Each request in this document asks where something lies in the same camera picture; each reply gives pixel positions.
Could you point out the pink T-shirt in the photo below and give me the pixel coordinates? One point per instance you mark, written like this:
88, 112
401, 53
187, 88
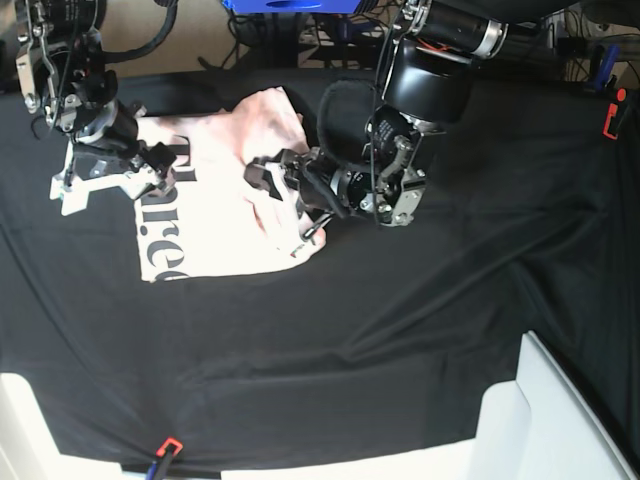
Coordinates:
214, 223

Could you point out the red and black clamp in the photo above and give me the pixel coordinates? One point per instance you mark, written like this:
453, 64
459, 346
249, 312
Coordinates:
613, 115

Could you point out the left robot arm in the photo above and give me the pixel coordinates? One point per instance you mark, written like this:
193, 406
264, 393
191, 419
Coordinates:
422, 84

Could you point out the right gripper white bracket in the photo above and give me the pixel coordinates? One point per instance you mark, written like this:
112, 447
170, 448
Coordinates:
155, 177

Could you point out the blue handled tool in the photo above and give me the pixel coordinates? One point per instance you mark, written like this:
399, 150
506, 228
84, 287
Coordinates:
602, 64

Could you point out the blue pen with red tip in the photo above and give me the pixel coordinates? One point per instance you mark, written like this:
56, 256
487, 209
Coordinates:
159, 468

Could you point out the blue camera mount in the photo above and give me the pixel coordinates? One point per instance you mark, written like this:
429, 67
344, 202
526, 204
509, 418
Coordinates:
292, 6

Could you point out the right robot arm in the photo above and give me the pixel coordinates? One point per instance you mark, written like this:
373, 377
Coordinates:
65, 77

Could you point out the black table cloth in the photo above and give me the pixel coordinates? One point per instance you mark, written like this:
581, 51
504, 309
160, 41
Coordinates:
382, 343

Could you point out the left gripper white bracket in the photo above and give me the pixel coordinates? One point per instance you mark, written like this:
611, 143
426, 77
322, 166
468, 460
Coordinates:
290, 180

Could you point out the red and black clip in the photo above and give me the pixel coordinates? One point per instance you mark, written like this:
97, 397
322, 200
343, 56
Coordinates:
170, 447

